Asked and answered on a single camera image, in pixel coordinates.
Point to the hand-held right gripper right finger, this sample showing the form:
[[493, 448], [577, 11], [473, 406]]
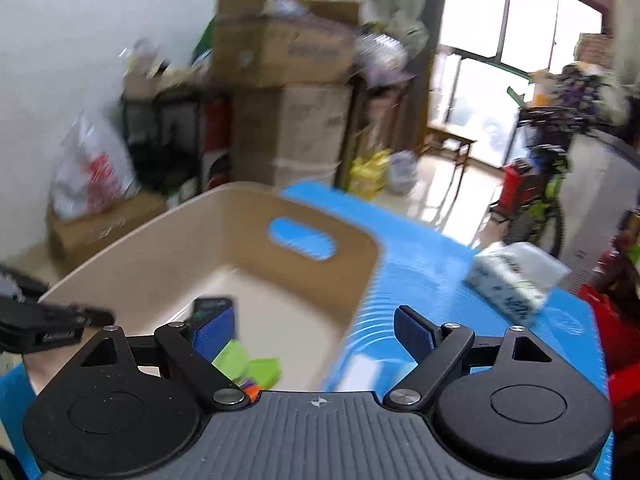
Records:
[[415, 335]]

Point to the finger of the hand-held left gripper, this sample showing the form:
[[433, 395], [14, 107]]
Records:
[[20, 285], [65, 315]]

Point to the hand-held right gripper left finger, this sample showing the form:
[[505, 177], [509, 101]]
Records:
[[215, 332]]

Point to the purple orange toy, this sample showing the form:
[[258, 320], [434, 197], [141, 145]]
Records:
[[265, 372]]

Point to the beige plastic storage bin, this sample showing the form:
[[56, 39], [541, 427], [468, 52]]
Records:
[[200, 230]]

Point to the blue silicone mat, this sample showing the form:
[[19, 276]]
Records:
[[425, 260]]

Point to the cardboard box with black print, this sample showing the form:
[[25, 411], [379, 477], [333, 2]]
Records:
[[100, 232]]

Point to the tissue pack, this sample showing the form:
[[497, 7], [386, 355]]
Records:
[[515, 280]]

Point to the white red plastic bag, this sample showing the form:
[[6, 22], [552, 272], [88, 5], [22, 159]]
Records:
[[95, 170]]

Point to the grey plastic bag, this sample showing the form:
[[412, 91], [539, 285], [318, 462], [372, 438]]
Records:
[[402, 172]]

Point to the yellow plastic containers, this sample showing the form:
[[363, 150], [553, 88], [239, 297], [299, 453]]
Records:
[[370, 175]]

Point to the red bucket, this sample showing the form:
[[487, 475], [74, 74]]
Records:
[[515, 185]]

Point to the bicycle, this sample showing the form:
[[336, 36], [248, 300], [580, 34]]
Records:
[[540, 200]]

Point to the black utility cart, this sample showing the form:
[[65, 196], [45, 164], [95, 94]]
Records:
[[160, 145]]

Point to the wooden chair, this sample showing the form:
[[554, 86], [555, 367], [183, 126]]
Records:
[[450, 140]]

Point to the red plastic crate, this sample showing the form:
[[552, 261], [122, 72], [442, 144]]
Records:
[[615, 340]]

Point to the red appliance box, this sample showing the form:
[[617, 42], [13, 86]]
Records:
[[217, 130]]

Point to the large brown cardboard box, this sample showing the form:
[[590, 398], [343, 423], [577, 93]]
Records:
[[295, 130]]

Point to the white chest freezer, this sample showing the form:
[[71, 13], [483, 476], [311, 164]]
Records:
[[605, 195]]

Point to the white plastic jug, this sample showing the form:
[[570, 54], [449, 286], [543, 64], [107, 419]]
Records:
[[542, 85]]

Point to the taped open cardboard box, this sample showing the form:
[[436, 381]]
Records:
[[280, 50]]

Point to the dark framed window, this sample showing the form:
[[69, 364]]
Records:
[[500, 50]]

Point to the floral fabric bundle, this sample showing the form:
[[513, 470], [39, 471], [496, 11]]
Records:
[[582, 87]]

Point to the light green curtain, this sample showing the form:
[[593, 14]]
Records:
[[395, 5]]

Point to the patterned box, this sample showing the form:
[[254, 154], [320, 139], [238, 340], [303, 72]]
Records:
[[595, 49]]

